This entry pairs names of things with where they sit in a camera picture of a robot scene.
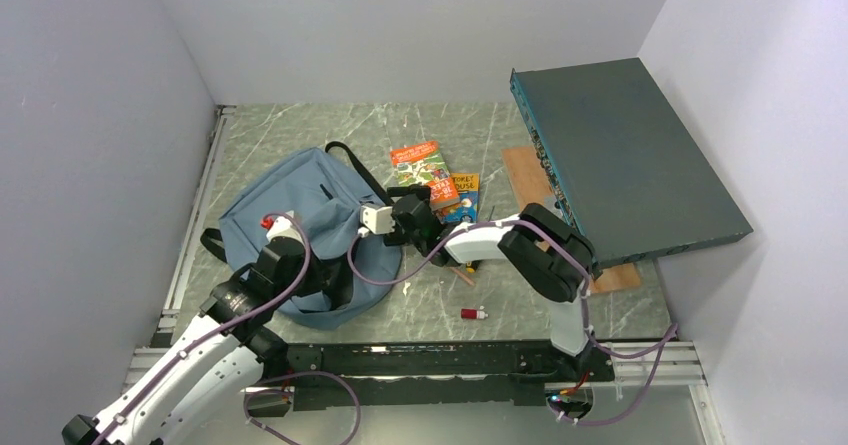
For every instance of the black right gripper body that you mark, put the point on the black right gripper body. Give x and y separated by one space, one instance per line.
400 236

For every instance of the orange green Treehouse book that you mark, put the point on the orange green Treehouse book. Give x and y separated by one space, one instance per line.
424 164

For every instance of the blue student backpack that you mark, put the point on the blue student backpack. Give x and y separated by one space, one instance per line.
348 275

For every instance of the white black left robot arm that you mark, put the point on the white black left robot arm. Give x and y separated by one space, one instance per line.
226 347

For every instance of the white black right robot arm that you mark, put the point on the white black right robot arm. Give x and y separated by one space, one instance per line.
555 259

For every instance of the orange blue Treehouse book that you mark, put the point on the orange blue Treehouse book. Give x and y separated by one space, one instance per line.
466 209

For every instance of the orange pencil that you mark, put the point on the orange pencil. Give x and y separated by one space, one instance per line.
464 277

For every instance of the small red white tube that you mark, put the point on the small red white tube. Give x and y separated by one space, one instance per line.
473 314

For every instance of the brown wooden board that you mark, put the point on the brown wooden board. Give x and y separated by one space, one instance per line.
530 185

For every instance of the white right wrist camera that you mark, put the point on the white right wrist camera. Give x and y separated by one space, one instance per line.
375 220

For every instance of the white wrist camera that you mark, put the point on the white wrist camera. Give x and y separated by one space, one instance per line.
280 225
375 220

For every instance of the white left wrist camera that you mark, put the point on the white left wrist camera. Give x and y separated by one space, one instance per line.
280 225

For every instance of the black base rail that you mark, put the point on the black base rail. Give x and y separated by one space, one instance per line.
517 372

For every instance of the dark teal network switch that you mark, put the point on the dark teal network switch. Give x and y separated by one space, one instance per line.
622 165

